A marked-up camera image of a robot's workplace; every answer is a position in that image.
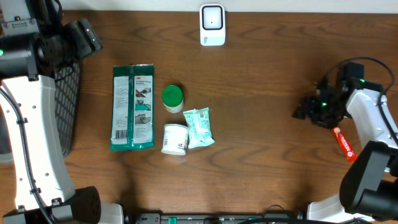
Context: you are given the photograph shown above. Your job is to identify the grey plastic basket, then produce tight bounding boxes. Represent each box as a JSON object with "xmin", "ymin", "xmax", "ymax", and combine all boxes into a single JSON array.
[{"xmin": 0, "ymin": 62, "xmax": 81, "ymax": 164}]

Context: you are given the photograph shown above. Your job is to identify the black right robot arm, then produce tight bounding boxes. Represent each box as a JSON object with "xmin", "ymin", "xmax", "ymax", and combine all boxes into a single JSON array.
[{"xmin": 293, "ymin": 57, "xmax": 397, "ymax": 223}]

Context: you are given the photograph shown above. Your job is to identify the green white package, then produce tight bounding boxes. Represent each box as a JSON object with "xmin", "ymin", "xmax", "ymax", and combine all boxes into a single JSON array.
[{"xmin": 109, "ymin": 64, "xmax": 155, "ymax": 151}]

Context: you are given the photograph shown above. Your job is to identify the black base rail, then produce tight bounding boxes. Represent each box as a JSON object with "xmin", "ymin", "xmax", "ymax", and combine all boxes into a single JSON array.
[{"xmin": 124, "ymin": 213, "xmax": 309, "ymax": 224}]

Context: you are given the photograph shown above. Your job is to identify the teal wet wipes pack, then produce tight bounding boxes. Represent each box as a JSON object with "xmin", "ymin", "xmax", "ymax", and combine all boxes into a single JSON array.
[{"xmin": 183, "ymin": 108, "xmax": 215, "ymax": 149}]

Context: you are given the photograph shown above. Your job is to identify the white barcode scanner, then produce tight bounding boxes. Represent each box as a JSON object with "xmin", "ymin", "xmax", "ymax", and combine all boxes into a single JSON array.
[{"xmin": 199, "ymin": 4, "xmax": 226, "ymax": 47}]

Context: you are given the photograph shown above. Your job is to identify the red stick sachet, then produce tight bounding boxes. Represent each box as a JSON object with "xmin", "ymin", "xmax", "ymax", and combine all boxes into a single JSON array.
[{"xmin": 332, "ymin": 127, "xmax": 357, "ymax": 162}]

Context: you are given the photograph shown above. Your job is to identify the white plastic cup container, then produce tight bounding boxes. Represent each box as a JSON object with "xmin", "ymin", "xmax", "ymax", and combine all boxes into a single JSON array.
[{"xmin": 161, "ymin": 124, "xmax": 189, "ymax": 156}]

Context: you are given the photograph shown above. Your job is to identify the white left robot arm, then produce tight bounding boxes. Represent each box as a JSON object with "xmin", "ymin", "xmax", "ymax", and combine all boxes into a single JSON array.
[{"xmin": 1, "ymin": 0, "xmax": 128, "ymax": 223}]

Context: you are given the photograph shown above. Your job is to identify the green cap bottle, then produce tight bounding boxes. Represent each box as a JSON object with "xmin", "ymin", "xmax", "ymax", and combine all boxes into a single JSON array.
[{"xmin": 162, "ymin": 85, "xmax": 184, "ymax": 113}]

